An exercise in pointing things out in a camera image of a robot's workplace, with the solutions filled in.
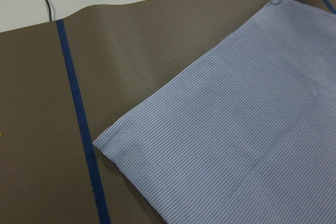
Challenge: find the light blue striped shirt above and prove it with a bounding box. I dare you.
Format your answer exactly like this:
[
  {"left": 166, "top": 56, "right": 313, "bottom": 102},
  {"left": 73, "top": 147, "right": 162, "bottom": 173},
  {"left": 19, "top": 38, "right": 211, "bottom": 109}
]
[{"left": 94, "top": 0, "right": 335, "bottom": 223}]

